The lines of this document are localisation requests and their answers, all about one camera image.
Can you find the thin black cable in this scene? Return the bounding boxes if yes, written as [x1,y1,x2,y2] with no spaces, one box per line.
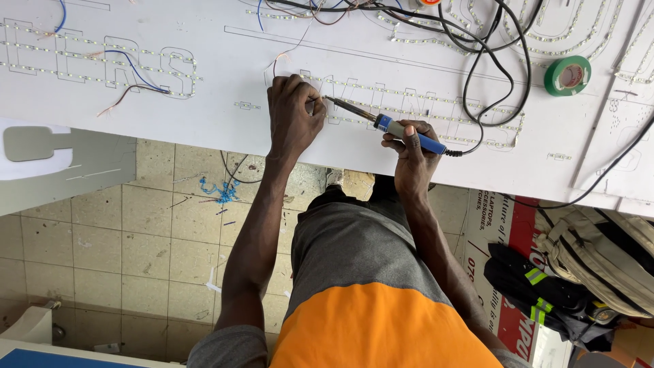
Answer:
[220,150,264,185]

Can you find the brown wire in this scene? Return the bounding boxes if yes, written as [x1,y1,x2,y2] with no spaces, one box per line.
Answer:
[96,84,170,118]

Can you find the orange and grey shirt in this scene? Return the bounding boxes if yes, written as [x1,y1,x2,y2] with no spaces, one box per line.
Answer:
[186,185,532,368]

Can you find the bundle of mixed wires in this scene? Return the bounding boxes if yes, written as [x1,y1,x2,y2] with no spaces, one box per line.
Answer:
[254,0,415,32]

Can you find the curved rows of LED strips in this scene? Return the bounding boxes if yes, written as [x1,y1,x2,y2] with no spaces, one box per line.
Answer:
[377,0,654,86]

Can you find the person's left hand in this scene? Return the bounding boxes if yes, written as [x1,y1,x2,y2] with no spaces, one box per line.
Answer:
[266,74,328,157]

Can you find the beige backpack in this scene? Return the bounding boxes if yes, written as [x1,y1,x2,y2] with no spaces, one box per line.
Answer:
[534,205,654,319]

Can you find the thin copper wire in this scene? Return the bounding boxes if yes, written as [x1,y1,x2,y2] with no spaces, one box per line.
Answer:
[263,14,313,89]

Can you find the short letter rows LED strips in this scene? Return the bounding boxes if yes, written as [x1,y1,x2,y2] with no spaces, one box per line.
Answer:
[0,20,203,99]

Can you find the black jacket with reflective stripes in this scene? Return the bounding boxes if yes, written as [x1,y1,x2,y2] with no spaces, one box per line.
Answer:
[483,242,621,352]

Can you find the blue plastic scraps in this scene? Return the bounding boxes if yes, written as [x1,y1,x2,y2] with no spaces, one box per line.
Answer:
[198,177,241,205]

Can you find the thick black cable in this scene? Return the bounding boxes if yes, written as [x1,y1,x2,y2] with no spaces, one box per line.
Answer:
[503,113,654,211]

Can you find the white cut-out letter panel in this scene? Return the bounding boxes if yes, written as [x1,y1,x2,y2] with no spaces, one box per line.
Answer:
[0,118,137,217]

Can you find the person's right hand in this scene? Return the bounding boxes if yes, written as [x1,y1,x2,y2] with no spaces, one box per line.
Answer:
[380,119,445,199]

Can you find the black soldering iron cable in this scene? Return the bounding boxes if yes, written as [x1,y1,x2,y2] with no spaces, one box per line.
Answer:
[266,0,533,156]

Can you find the white and blue box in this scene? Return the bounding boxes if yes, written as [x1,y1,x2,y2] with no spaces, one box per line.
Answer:
[0,301,185,368]

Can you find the red and white banner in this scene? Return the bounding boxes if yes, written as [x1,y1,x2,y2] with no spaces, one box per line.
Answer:
[462,189,573,368]

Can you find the green tape roll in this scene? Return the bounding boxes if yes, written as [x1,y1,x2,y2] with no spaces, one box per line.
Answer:
[543,55,592,97]

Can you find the large white sign board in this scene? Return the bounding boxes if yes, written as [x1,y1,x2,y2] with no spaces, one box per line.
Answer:
[0,0,654,219]

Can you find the blue handled soldering iron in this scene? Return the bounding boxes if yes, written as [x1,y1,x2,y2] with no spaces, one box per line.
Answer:
[323,95,464,157]

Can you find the long letter rows LED strips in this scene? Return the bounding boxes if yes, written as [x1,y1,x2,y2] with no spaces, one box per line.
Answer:
[299,72,526,150]

